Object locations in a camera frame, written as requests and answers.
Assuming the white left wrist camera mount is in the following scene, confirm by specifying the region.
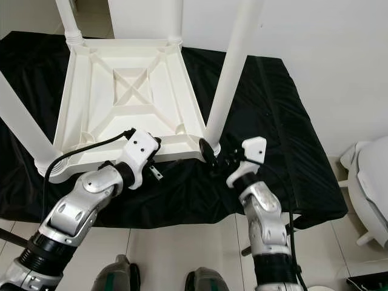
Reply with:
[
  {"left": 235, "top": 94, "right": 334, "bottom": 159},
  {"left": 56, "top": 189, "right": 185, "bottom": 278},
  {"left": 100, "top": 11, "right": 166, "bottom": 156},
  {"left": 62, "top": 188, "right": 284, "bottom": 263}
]
[{"left": 116, "top": 129, "right": 161, "bottom": 189}]

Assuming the white rounded plastic object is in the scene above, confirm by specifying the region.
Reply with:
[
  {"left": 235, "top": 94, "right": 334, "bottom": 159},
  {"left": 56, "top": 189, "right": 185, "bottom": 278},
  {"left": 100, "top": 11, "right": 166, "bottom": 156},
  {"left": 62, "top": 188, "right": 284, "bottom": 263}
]
[{"left": 338, "top": 139, "right": 388, "bottom": 246}]

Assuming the white plastic children table top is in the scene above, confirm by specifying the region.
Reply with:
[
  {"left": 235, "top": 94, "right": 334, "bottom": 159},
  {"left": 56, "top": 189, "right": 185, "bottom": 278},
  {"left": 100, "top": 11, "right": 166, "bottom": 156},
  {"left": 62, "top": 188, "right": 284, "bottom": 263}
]
[{"left": 35, "top": 38, "right": 222, "bottom": 184}]

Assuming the grey robot left foot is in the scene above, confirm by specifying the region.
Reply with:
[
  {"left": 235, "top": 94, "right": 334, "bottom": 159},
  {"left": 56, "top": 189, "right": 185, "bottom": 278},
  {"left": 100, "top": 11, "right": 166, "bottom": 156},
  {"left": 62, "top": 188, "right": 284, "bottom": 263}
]
[{"left": 91, "top": 255, "right": 141, "bottom": 291}]

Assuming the grey robot foot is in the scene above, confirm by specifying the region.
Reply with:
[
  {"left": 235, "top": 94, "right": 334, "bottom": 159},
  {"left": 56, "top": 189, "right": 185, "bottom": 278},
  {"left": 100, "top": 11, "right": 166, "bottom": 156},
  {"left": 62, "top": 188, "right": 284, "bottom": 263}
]
[
  {"left": 185, "top": 267, "right": 237, "bottom": 291},
  {"left": 91, "top": 255, "right": 141, "bottom": 291}
]

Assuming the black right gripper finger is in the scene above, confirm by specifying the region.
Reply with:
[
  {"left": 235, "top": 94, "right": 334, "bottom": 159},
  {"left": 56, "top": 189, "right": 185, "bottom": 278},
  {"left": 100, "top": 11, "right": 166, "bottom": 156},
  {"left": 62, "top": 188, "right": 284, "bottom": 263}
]
[{"left": 199, "top": 138, "right": 221, "bottom": 162}]

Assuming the black flat floor object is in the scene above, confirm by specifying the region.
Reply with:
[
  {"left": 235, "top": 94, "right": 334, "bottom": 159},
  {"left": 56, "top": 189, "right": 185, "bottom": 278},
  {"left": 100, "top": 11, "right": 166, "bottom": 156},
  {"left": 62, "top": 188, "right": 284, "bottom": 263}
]
[{"left": 346, "top": 273, "right": 388, "bottom": 291}]

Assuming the grey robot right foot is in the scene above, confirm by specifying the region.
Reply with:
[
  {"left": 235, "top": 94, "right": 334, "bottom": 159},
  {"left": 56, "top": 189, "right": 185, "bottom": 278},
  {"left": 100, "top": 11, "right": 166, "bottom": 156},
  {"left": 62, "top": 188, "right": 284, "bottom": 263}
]
[{"left": 185, "top": 267, "right": 237, "bottom": 291}]

